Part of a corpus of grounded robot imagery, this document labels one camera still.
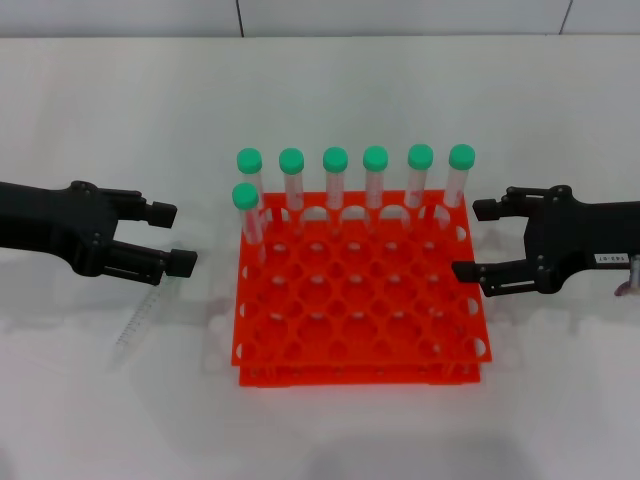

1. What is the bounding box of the right arm plug and cable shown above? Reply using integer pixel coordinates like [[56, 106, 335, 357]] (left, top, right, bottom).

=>
[[613, 253, 640, 297]]

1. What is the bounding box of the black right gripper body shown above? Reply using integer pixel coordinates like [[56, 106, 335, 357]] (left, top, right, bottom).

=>
[[524, 185, 640, 294]]

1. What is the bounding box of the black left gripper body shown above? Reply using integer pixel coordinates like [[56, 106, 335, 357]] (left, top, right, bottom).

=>
[[0, 180, 121, 278]]

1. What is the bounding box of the orange test tube rack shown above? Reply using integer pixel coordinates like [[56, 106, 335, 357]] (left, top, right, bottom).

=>
[[230, 188, 494, 389]]

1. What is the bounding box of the green-capped test tube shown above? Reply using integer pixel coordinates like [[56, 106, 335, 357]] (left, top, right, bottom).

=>
[[362, 145, 390, 234], [322, 146, 350, 236], [403, 143, 435, 231], [439, 143, 476, 229], [115, 282, 167, 364], [236, 147, 266, 221], [278, 147, 306, 236], [231, 182, 269, 264]]

